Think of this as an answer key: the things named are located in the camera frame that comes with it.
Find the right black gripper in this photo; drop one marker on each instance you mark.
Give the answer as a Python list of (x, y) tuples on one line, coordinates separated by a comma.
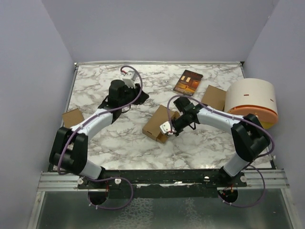
[(177, 131)]

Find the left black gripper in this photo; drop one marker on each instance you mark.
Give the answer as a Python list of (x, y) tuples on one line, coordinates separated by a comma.
[(142, 97)]

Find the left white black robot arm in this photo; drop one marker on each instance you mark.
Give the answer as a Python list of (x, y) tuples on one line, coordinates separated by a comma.
[(70, 147)]

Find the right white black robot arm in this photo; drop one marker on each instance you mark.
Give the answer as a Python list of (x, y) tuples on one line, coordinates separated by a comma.
[(249, 137)]

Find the folded brown cardboard box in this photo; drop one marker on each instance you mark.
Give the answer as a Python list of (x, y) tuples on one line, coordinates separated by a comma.
[(214, 97)]

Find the dark orange paperback book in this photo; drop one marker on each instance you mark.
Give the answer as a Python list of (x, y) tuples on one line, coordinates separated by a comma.
[(188, 83)]

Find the white orange tape dispenser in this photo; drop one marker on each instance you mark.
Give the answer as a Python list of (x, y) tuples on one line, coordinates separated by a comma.
[(253, 96)]

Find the small cardboard piece left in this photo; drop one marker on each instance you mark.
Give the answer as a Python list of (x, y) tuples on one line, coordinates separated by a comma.
[(72, 118)]

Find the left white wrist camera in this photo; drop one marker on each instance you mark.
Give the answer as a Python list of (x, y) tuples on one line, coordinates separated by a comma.
[(129, 79)]

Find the black mounting rail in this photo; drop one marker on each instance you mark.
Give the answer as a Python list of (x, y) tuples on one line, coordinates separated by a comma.
[(169, 183)]

